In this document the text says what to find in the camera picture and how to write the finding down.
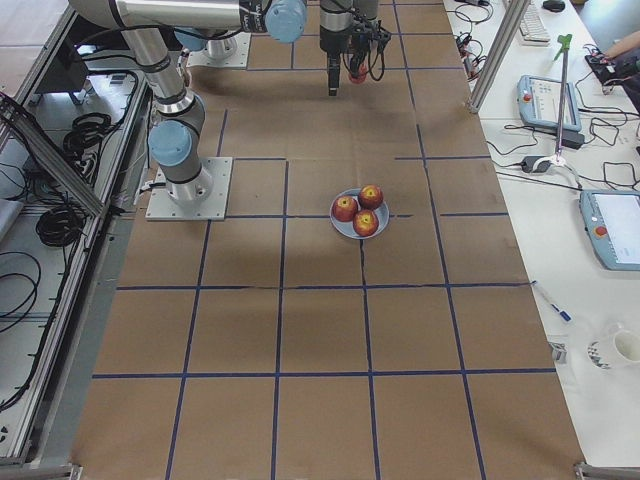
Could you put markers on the blue white pen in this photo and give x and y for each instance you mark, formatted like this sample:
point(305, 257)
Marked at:
point(561, 312)

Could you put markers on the white mug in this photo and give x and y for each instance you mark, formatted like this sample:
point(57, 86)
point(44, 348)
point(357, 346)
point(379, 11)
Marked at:
point(617, 346)

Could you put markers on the near teach pendant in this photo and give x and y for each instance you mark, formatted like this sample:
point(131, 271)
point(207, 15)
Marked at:
point(611, 221)

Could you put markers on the long grabber stick green tip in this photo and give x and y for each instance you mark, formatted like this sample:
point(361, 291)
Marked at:
point(563, 53)

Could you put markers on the red apple back on plate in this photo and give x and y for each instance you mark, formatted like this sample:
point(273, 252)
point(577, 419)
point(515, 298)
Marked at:
point(370, 197)

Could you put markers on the far teach pendant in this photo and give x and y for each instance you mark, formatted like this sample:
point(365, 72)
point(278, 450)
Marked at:
point(538, 103)

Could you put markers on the red apple carried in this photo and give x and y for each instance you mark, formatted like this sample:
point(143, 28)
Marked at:
point(359, 75)

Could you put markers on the red apple left on plate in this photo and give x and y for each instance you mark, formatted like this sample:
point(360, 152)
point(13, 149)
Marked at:
point(344, 208)

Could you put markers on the teach pendant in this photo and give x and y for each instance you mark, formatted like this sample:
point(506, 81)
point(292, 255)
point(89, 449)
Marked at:
point(538, 103)
point(611, 221)

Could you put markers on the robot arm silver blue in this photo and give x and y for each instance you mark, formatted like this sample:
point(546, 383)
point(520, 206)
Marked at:
point(123, 16)
point(285, 21)

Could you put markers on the white keyboard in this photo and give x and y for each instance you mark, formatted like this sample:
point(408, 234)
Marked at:
point(532, 31)

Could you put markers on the red apple front on plate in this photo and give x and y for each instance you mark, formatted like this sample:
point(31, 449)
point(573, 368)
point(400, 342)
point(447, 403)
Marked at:
point(365, 223)

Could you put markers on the aluminium frame post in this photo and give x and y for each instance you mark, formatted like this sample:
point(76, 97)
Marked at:
point(501, 43)

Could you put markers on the red apple on plate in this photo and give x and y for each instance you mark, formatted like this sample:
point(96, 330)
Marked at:
point(370, 197)
point(365, 223)
point(344, 208)

